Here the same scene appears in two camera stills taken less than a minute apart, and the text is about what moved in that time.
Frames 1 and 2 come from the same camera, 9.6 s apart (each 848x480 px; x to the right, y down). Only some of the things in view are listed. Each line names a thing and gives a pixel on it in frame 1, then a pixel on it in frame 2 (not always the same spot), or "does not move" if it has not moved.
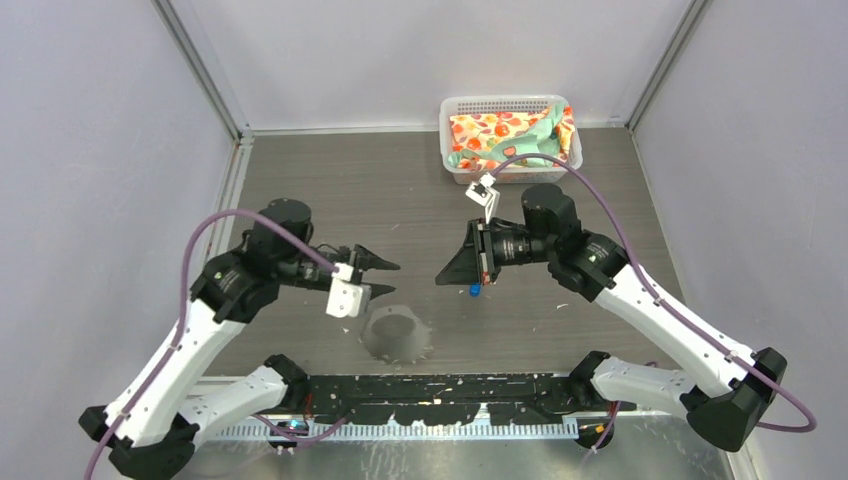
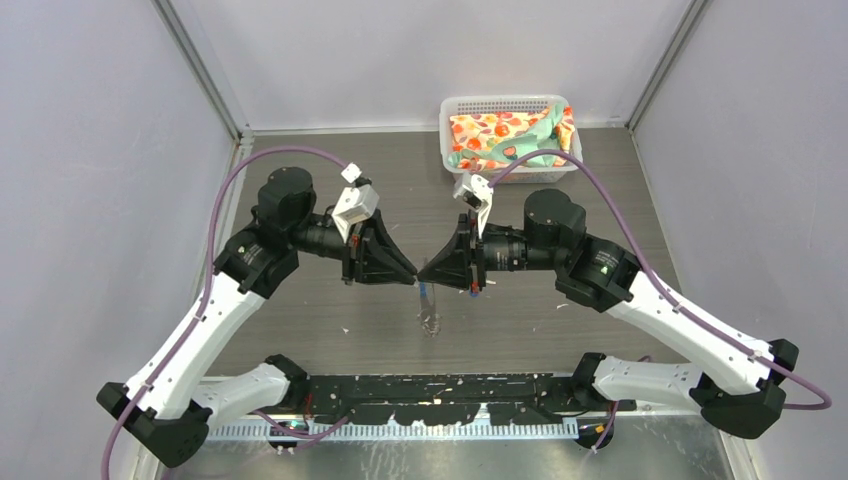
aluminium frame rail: x=423 y=431 does not move
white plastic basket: x=480 y=132 does not move
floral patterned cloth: x=485 y=140 does not move
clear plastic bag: x=395 y=335 to x=430 y=321
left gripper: x=361 y=259 to x=367 y=241
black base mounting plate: x=435 y=400 does not move
